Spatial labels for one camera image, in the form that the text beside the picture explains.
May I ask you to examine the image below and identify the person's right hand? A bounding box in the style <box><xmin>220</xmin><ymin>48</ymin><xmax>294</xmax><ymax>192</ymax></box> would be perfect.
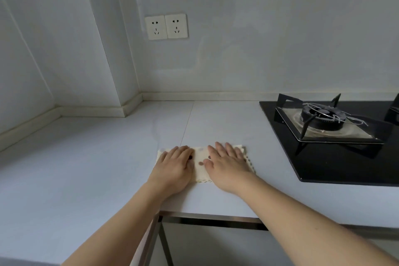
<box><xmin>203</xmin><ymin>141</ymin><xmax>260</xmax><ymax>195</ymax></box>

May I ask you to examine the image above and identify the person's left hand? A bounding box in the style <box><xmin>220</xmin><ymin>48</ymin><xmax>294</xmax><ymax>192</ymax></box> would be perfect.
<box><xmin>147</xmin><ymin>145</ymin><xmax>196</xmax><ymax>195</ymax></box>

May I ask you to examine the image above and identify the cream dotted cleaning cloth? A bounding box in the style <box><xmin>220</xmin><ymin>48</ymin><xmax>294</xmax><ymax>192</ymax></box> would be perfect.
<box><xmin>157</xmin><ymin>144</ymin><xmax>256</xmax><ymax>183</ymax></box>

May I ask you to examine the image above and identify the person's right forearm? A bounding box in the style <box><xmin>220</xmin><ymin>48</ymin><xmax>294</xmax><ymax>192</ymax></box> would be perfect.
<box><xmin>235</xmin><ymin>175</ymin><xmax>399</xmax><ymax>266</ymax></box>

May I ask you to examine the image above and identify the person's left forearm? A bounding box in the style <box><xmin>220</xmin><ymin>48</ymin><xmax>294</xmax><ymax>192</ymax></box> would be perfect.
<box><xmin>61</xmin><ymin>180</ymin><xmax>176</xmax><ymax>266</ymax></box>

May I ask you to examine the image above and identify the black glass gas hob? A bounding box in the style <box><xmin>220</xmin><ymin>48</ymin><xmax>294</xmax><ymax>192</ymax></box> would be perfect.
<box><xmin>259</xmin><ymin>101</ymin><xmax>399</xmax><ymax>187</ymax></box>

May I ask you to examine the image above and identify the black gas burner head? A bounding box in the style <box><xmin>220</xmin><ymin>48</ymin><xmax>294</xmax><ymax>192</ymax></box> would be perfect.
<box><xmin>300</xmin><ymin>103</ymin><xmax>349</xmax><ymax>131</ymax></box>

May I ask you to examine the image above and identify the silver square drip tray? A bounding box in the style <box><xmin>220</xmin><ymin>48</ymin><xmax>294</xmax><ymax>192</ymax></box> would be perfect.
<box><xmin>276</xmin><ymin>106</ymin><xmax>384</xmax><ymax>144</ymax></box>

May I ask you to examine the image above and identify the black metal pan support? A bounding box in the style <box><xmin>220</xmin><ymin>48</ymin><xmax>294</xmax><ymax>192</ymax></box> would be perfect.
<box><xmin>274</xmin><ymin>93</ymin><xmax>394</xmax><ymax>159</ymax></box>
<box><xmin>384</xmin><ymin>93</ymin><xmax>399</xmax><ymax>126</ymax></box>

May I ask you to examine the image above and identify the steel counter support frame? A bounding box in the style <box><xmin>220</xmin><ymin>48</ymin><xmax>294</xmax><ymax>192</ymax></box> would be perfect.
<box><xmin>137</xmin><ymin>211</ymin><xmax>399</xmax><ymax>266</ymax></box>

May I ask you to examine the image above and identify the white wall power socket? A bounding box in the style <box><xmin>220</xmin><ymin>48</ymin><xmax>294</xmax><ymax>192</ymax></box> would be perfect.
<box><xmin>165</xmin><ymin>13</ymin><xmax>189</xmax><ymax>39</ymax></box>
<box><xmin>145</xmin><ymin>15</ymin><xmax>168</xmax><ymax>41</ymax></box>

